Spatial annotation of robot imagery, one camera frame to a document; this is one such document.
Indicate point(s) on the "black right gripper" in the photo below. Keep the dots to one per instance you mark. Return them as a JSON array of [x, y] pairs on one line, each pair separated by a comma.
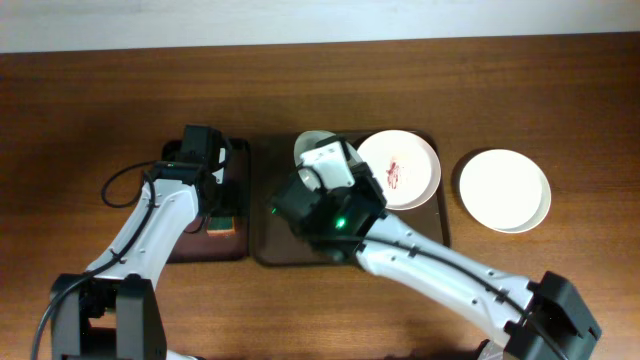
[[363, 182]]

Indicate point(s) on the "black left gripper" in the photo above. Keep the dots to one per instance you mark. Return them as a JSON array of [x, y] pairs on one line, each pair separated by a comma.
[[228, 208]]

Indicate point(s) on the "orange green sponge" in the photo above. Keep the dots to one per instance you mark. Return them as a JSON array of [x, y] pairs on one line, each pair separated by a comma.
[[221, 226]]

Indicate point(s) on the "pale pink plate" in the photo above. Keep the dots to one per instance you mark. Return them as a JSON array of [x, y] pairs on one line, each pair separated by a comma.
[[405, 165]]

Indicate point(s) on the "cream white plate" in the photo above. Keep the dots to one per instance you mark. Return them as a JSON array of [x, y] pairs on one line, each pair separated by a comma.
[[505, 191]]

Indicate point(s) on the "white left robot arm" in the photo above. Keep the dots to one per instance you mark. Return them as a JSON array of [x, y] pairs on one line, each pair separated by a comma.
[[193, 206]]

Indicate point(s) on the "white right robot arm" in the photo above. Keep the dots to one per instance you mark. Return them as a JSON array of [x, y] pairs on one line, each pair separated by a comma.
[[547, 319]]

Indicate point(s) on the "large dark brown tray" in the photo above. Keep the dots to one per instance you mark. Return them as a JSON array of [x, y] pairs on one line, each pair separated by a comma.
[[271, 242]]

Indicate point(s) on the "small dark brown tray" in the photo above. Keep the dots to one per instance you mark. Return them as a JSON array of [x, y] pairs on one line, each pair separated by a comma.
[[194, 245]]

